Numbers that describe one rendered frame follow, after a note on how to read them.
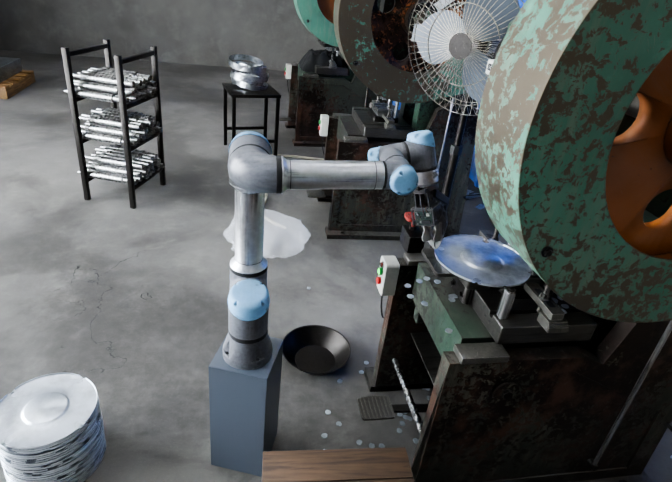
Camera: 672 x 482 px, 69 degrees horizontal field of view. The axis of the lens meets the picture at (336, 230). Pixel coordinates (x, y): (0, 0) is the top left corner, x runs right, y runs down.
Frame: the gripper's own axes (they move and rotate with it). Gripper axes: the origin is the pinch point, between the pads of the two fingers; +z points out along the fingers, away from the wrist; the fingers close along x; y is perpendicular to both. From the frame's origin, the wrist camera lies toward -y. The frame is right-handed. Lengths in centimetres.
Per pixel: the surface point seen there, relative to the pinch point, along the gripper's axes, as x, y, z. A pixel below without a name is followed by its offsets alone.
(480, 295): 14.0, 3.9, 14.3
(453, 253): 5.2, -0.5, 3.1
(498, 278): 19.8, 3.9, 8.1
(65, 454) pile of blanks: -86, 87, 37
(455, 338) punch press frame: 10.0, 16.3, 22.4
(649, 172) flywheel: 56, 23, -27
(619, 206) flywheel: 52, 25, -21
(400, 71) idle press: -56, -105, -49
